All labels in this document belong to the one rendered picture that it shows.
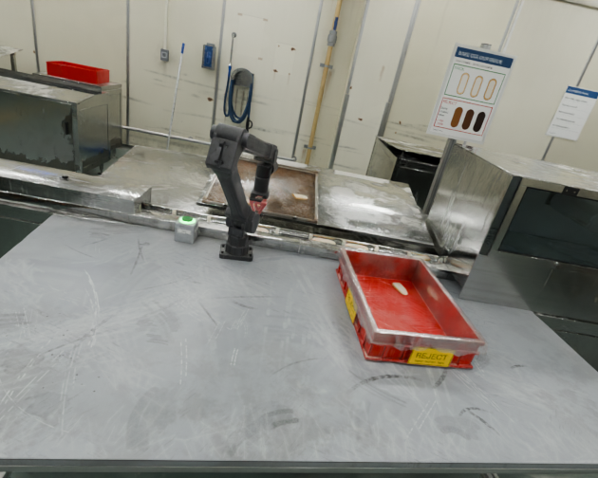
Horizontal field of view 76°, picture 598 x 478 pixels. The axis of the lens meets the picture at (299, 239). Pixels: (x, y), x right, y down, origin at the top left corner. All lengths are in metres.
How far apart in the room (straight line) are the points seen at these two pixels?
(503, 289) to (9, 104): 4.03
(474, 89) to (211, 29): 3.62
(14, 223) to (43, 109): 2.44
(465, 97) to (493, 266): 1.07
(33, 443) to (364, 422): 0.63
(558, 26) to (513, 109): 0.98
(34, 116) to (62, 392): 3.48
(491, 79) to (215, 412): 2.03
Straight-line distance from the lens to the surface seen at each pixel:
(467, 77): 2.29
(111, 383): 0.94
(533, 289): 1.65
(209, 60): 5.11
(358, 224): 1.73
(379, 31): 4.91
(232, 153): 1.05
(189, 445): 0.83
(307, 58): 5.12
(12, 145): 4.42
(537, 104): 5.93
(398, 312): 1.31
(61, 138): 4.15
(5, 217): 1.84
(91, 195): 1.61
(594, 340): 1.94
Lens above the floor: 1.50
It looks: 25 degrees down
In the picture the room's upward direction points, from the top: 12 degrees clockwise
